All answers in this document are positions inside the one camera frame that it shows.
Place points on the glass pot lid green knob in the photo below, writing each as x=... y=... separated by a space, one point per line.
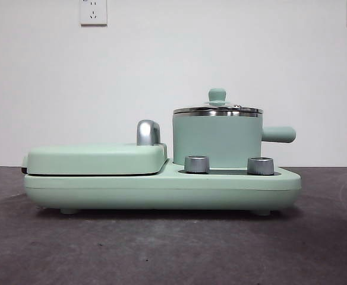
x=217 y=95

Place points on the silver control knob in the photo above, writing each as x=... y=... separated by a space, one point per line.
x=196 y=164
x=260 y=165

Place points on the mint green breakfast machine base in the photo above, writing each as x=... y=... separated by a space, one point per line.
x=161 y=190

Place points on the mint green griddle cover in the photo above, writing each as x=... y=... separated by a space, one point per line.
x=93 y=158

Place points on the white wall socket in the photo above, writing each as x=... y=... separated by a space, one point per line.
x=93 y=12

